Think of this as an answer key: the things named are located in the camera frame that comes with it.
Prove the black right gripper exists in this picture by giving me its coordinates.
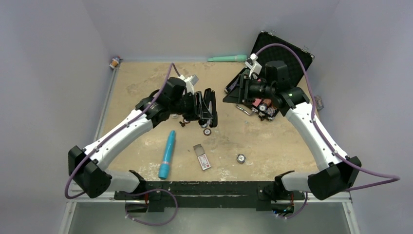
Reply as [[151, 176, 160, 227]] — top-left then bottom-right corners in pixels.
[[223, 74, 275, 104]]

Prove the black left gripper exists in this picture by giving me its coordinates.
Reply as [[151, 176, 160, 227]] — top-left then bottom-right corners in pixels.
[[169, 91, 213, 121]]

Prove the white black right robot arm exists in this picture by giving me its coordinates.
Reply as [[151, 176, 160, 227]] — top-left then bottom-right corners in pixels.
[[223, 60, 362, 200]]

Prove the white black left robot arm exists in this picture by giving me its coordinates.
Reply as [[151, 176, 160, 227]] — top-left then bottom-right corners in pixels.
[[68, 76, 217, 199]]

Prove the staples cardboard box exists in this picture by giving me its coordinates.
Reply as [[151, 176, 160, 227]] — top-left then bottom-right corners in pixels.
[[193, 144, 211, 171]]

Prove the mint green microphone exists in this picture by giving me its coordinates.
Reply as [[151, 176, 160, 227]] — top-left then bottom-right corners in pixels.
[[207, 55, 247, 62]]

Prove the black poker chip case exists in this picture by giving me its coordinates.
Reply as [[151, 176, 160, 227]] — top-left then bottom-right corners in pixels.
[[224, 30, 315, 122]]

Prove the blue cylindrical tool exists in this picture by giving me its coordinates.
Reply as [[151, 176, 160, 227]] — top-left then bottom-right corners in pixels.
[[158, 130, 176, 180]]

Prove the small patterned object right edge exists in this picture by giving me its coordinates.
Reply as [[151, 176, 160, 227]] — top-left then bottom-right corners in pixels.
[[314, 96, 324, 111]]

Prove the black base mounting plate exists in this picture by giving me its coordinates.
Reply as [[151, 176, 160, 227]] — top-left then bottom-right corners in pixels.
[[114, 181, 304, 212]]

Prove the small colourful toy figure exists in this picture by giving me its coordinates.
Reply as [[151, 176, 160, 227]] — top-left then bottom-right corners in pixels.
[[109, 56, 122, 69]]

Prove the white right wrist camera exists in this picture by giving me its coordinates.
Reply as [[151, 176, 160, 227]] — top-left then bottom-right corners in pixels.
[[245, 53, 262, 79]]

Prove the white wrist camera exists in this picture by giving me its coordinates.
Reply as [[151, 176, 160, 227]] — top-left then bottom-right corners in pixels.
[[245, 53, 262, 79], [178, 75, 199, 94]]

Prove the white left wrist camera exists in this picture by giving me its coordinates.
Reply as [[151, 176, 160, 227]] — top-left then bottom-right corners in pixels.
[[178, 75, 199, 94]]

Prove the aluminium frame rail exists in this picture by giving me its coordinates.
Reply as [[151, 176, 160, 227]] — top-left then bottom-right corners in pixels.
[[58, 63, 360, 234]]

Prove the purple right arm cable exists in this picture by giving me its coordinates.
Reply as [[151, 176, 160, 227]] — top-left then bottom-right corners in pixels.
[[255, 43, 401, 220]]

